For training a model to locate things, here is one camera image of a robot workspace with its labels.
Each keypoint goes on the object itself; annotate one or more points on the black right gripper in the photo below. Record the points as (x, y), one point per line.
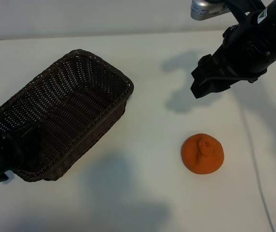
(239, 58)

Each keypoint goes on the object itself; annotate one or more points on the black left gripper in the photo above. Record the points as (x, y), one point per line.
(11, 152)

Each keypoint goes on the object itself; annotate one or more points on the dark brown wicker basket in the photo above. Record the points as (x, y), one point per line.
(68, 96)

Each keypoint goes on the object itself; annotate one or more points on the orange fruit with stem bump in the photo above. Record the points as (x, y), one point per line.
(200, 159)

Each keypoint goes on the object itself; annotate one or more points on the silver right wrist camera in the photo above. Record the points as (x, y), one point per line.
(200, 10)

